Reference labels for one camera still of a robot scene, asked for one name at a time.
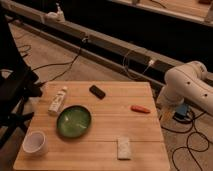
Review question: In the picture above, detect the black floor cable left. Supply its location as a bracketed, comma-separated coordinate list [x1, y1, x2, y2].
[16, 39, 88, 88]

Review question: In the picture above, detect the black floor cable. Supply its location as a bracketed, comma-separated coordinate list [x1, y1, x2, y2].
[16, 39, 88, 88]
[160, 108, 213, 171]

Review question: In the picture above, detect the black rectangular block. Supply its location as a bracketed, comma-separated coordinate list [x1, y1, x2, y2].
[89, 85, 105, 99]

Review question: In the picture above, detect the blue robot base box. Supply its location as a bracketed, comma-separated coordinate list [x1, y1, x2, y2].
[174, 103, 189, 119]

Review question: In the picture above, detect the white paper cup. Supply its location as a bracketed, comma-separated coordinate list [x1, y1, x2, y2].
[22, 131, 48, 156]

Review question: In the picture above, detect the white tube bottle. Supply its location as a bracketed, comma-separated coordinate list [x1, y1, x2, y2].
[48, 86, 67, 115]

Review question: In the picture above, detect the long metal rail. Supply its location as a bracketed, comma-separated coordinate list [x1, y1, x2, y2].
[0, 0, 213, 88]

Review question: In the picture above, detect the black floor cable right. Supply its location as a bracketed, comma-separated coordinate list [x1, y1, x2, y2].
[160, 108, 213, 171]

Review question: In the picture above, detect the grey white sponge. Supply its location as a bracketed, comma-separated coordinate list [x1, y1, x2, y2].
[117, 136, 131, 160]

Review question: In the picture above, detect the black chair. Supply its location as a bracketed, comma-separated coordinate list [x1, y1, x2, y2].
[0, 9, 42, 149]

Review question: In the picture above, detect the white device on rail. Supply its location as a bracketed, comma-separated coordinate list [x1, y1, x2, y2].
[46, 4, 65, 22]

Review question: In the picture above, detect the green ceramic bowl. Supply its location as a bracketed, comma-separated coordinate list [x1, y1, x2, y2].
[56, 105, 92, 138]

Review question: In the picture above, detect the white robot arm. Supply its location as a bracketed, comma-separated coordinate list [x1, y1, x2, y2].
[157, 61, 213, 115]

